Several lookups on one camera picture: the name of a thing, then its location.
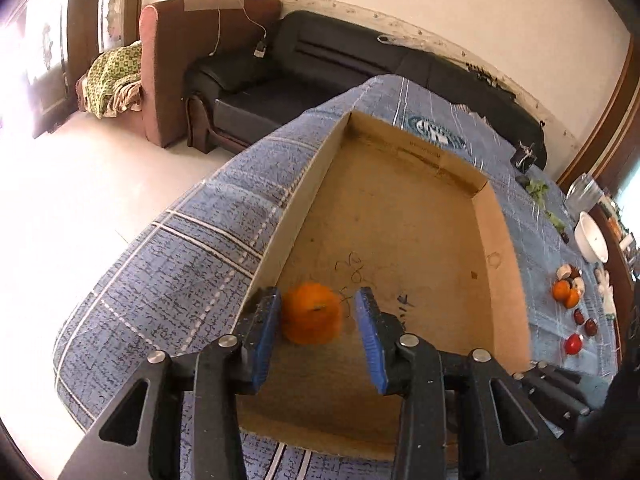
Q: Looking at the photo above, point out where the red tomato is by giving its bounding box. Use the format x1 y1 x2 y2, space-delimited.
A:
563 333 584 356

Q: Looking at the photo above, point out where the dark red jujube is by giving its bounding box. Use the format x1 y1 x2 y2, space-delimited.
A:
584 318 599 338
573 309 585 325

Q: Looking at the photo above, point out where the orange tangerine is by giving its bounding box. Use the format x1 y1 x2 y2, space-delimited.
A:
551 280 572 304
564 288 580 309
280 282 343 346

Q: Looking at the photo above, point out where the white garlic chunk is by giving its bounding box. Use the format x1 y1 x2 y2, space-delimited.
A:
555 263 574 281
572 278 585 296

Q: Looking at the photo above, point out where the white glove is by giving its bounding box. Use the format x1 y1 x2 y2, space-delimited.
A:
594 266 616 318

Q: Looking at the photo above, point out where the white bowl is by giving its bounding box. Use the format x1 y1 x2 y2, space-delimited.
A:
574 211 608 264

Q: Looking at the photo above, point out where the blue plaid tablecloth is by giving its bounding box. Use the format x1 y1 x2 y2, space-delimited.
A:
52 74 622 480

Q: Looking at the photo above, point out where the clear glass jar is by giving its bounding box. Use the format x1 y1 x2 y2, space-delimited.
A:
564 174 603 218

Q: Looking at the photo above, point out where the green leafy vegetable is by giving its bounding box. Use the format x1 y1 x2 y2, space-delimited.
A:
525 180 566 234

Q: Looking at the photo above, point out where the black small cup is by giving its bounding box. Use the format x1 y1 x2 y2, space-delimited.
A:
510 143 536 174

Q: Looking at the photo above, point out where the shallow cardboard box tray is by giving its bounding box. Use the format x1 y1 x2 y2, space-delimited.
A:
238 112 530 460

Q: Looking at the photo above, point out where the black leather sofa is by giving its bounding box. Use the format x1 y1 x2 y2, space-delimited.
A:
183 11 547 167

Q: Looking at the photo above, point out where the green patterned blanket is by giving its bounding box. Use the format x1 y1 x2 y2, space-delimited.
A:
75 40 142 119

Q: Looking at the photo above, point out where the brown armchair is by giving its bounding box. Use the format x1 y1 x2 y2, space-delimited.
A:
139 0 282 148

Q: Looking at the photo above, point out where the white charging cable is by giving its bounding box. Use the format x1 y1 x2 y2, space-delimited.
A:
207 0 269 59

